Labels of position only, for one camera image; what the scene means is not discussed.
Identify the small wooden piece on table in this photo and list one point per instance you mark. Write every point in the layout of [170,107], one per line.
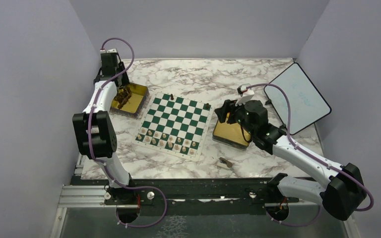
[223,163]

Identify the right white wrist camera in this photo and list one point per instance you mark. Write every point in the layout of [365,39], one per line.
[246,94]

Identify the gold tin with dark pieces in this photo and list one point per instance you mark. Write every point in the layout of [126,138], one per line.
[129,100]

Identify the empty gold tin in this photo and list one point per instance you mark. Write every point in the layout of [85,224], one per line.
[231,134]

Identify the light wooden chess pieces row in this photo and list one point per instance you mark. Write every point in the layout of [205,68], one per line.
[166,143]

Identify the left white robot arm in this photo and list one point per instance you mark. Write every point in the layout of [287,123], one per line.
[93,128]

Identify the green and white chessboard mat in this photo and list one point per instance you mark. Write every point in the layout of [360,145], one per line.
[183,117]

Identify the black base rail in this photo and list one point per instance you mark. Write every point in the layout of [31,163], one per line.
[216,196]

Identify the aluminium frame rail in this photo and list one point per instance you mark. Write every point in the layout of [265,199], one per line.
[77,195]

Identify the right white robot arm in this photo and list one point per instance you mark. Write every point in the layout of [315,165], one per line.
[339,189]

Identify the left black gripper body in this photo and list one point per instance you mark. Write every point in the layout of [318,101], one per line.
[125,79]

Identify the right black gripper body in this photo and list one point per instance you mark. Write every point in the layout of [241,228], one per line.
[236,115]

